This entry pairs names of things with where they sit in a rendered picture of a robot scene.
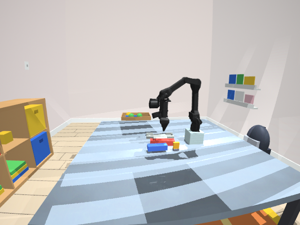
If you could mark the orange-yellow rectangular block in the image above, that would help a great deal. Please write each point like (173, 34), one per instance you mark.
(176, 145)

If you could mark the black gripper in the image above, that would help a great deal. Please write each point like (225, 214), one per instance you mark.
(164, 121)

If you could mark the blue rectangular block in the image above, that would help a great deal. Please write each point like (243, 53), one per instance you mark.
(157, 146)

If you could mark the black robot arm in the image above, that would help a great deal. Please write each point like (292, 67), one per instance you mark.
(163, 99)

